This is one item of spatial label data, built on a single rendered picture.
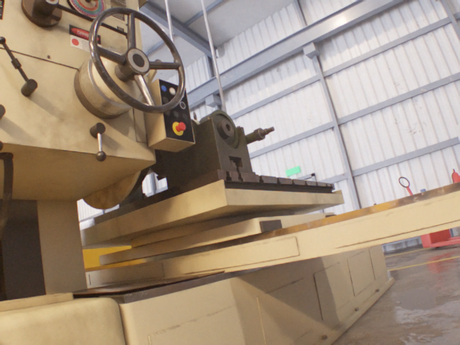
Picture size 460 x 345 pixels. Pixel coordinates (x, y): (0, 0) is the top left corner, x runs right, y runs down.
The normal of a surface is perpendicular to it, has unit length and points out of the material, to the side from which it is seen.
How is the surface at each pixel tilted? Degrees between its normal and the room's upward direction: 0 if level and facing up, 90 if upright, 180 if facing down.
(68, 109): 90
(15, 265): 90
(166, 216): 90
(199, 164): 90
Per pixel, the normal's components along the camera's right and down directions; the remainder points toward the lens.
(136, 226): -0.62, -0.07
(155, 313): 0.77, -0.29
